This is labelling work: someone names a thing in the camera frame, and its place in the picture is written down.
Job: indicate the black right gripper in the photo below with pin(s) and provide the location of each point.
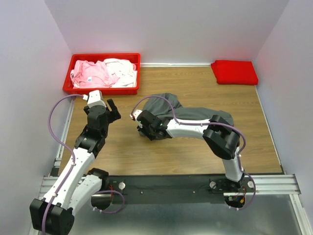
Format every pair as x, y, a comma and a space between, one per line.
142, 129

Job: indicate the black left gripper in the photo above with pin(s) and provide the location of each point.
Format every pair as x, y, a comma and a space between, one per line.
114, 114

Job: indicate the dark grey t shirt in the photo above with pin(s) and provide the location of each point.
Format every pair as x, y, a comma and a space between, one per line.
167, 105

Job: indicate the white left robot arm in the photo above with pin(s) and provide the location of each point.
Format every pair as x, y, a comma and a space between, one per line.
54, 214

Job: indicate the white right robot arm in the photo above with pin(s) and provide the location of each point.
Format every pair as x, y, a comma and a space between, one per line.
224, 140

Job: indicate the white t shirt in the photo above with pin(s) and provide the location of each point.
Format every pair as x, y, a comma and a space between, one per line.
124, 70

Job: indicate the pink t shirt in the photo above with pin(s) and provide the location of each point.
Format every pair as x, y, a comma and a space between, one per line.
92, 75

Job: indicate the red plastic bin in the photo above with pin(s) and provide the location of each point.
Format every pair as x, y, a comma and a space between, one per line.
133, 57

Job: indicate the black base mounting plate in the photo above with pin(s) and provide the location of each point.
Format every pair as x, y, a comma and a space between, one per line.
170, 189

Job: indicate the folded red t shirt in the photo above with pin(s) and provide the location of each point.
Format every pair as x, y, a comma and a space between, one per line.
229, 72

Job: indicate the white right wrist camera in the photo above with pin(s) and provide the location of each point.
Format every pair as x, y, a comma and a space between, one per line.
135, 114

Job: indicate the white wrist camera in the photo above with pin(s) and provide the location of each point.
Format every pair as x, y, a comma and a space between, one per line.
135, 114
94, 98

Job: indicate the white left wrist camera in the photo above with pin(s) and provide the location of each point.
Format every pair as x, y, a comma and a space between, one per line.
94, 98

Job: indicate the aluminium frame rail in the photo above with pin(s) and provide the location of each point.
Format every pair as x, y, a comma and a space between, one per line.
262, 184

